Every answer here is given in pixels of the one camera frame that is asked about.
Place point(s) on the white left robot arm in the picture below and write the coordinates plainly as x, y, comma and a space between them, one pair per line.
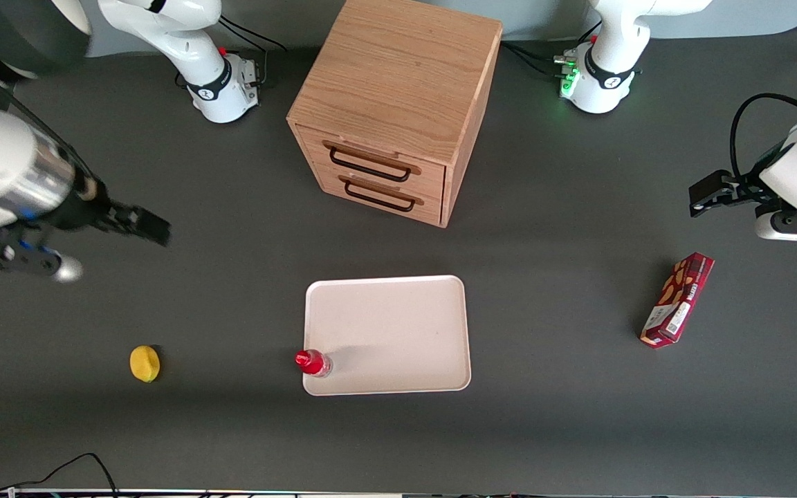
602, 76

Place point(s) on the red snack box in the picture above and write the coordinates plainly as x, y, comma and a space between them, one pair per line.
679, 301

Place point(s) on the yellow lemon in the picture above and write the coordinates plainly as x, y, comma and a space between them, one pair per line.
144, 364

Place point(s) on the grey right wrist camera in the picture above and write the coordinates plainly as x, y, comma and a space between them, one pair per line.
25, 257

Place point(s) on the red coke bottle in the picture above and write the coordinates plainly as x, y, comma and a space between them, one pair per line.
311, 362

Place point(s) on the wooden drawer cabinet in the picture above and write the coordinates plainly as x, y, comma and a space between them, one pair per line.
398, 76

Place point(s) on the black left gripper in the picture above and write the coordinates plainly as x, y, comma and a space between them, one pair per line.
742, 191

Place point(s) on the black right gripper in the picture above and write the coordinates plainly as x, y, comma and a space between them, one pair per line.
88, 209

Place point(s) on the beige rectangular tray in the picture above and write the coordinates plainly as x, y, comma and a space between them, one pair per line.
398, 325

